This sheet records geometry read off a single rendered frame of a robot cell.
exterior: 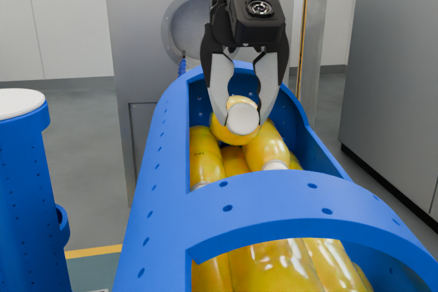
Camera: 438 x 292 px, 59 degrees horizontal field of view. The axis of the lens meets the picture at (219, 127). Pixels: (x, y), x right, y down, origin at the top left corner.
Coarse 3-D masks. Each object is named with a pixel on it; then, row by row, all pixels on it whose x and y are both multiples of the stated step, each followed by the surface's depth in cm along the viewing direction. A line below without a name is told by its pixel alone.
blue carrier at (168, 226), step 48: (192, 96) 69; (288, 96) 70; (288, 144) 74; (144, 192) 38; (192, 192) 30; (240, 192) 28; (288, 192) 27; (336, 192) 28; (144, 240) 30; (192, 240) 25; (240, 240) 25; (384, 240) 26; (144, 288) 24; (384, 288) 41; (432, 288) 28
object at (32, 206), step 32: (0, 128) 98; (32, 128) 104; (0, 160) 100; (32, 160) 106; (0, 192) 103; (32, 192) 108; (0, 224) 106; (32, 224) 111; (64, 224) 124; (0, 256) 110; (32, 256) 114; (64, 256) 124; (0, 288) 115; (32, 288) 117; (64, 288) 126
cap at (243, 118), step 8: (240, 104) 46; (248, 104) 46; (232, 112) 46; (240, 112) 46; (248, 112) 46; (256, 112) 46; (232, 120) 46; (240, 120) 46; (248, 120) 46; (256, 120) 46; (232, 128) 46; (240, 128) 46; (248, 128) 46
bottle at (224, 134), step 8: (232, 96) 51; (240, 96) 51; (232, 104) 49; (256, 104) 51; (216, 120) 50; (216, 128) 51; (224, 128) 49; (256, 128) 49; (216, 136) 56; (224, 136) 50; (232, 136) 49; (240, 136) 49; (248, 136) 49; (232, 144) 52; (240, 144) 51
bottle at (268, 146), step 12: (264, 132) 61; (276, 132) 63; (252, 144) 59; (264, 144) 58; (276, 144) 58; (252, 156) 58; (264, 156) 56; (276, 156) 56; (288, 156) 57; (252, 168) 58; (264, 168) 55; (288, 168) 57
